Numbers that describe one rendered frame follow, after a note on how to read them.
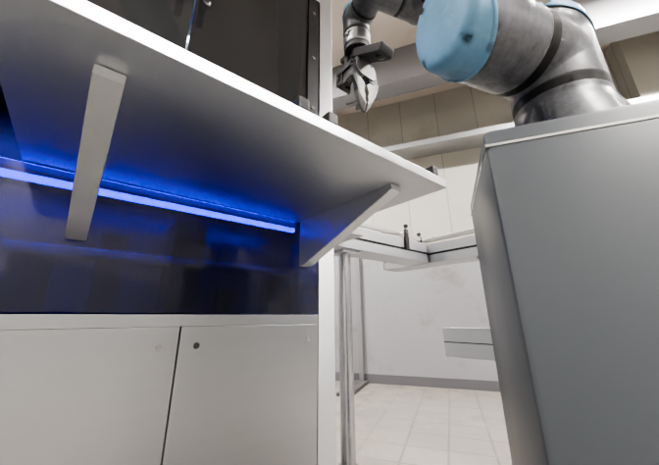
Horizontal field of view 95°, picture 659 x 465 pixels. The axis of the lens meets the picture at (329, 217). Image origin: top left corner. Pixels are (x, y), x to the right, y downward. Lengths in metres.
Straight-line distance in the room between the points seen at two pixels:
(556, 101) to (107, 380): 0.81
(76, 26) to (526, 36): 0.49
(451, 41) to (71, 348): 0.74
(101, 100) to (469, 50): 0.44
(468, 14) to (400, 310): 2.95
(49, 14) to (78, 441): 0.61
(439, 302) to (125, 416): 2.80
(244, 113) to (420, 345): 2.95
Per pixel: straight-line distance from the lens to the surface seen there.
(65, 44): 0.45
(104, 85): 0.45
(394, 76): 3.26
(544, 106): 0.50
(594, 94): 0.51
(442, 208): 3.38
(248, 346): 0.78
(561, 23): 0.54
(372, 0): 0.95
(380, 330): 3.25
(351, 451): 1.23
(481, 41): 0.45
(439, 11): 0.49
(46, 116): 0.59
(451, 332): 1.52
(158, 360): 0.72
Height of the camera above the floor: 0.59
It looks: 18 degrees up
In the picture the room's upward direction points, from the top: straight up
